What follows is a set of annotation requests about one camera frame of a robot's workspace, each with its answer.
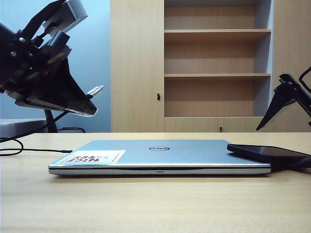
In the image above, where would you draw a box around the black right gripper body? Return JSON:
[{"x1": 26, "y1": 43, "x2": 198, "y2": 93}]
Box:
[{"x1": 273, "y1": 72, "x2": 311, "y2": 113}]

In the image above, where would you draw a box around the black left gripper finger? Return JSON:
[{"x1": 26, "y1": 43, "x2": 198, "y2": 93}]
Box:
[
  {"x1": 48, "y1": 57, "x2": 95, "y2": 110},
  {"x1": 24, "y1": 96, "x2": 99, "y2": 118}
]

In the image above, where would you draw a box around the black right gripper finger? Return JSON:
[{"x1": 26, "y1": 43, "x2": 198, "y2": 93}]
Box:
[{"x1": 256, "y1": 90, "x2": 299, "y2": 132}]

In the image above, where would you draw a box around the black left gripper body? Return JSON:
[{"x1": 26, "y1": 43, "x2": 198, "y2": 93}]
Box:
[{"x1": 0, "y1": 0, "x2": 71, "y2": 107}]

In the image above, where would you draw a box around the black charging cable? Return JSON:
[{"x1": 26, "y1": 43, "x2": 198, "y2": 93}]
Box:
[{"x1": 0, "y1": 85, "x2": 105, "y2": 156}]

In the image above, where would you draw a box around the black smartphone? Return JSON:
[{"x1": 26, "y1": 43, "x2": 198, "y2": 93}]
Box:
[{"x1": 226, "y1": 143, "x2": 311, "y2": 170}]

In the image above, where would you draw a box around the black office chair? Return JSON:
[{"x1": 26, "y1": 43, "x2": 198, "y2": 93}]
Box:
[{"x1": 43, "y1": 109, "x2": 86, "y2": 133}]

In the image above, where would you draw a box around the grey side table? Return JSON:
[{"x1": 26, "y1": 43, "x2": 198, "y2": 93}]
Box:
[{"x1": 0, "y1": 118, "x2": 48, "y2": 139}]

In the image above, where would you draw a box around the light wooden shelf cabinet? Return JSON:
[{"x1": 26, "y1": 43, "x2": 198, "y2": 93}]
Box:
[{"x1": 109, "y1": 0, "x2": 311, "y2": 133}]

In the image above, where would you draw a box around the silver Dell laptop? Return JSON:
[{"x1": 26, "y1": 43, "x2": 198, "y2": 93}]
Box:
[{"x1": 48, "y1": 139, "x2": 272, "y2": 177}]

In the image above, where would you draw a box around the thin black wrist camera cable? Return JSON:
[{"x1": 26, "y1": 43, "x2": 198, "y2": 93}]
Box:
[{"x1": 298, "y1": 65, "x2": 311, "y2": 84}]

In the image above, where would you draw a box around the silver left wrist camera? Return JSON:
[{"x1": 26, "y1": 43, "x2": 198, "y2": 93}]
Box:
[{"x1": 42, "y1": 0, "x2": 88, "y2": 34}]

